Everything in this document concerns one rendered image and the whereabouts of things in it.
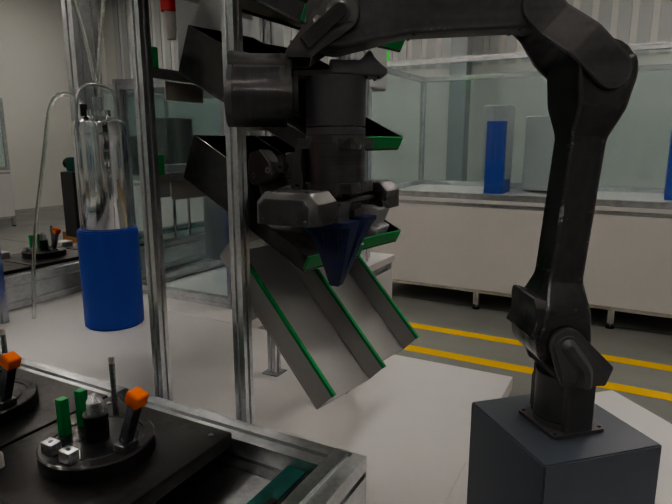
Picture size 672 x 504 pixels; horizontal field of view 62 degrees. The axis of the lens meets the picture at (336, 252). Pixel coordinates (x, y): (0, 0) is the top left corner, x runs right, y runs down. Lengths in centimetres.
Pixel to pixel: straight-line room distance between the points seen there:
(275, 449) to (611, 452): 41
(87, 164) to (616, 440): 132
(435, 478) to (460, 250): 383
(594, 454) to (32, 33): 1306
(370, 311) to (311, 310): 16
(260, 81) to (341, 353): 51
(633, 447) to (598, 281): 389
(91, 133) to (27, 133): 1143
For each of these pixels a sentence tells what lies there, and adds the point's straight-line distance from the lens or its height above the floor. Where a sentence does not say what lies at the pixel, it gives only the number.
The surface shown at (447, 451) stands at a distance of 100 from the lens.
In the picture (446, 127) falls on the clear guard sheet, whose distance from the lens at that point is 467.
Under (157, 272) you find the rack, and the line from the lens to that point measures 93.
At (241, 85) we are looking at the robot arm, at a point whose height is 141.
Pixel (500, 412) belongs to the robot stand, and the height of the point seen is 106.
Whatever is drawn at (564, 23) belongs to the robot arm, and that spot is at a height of 147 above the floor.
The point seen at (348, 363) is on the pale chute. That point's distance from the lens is 90.
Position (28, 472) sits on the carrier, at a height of 97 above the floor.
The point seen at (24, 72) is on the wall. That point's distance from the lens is 1309.
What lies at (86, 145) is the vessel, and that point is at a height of 135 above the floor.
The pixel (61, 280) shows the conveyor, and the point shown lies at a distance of 204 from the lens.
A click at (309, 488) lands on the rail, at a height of 96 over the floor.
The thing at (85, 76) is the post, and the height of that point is 156.
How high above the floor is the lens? 136
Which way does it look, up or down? 11 degrees down
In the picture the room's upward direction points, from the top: straight up
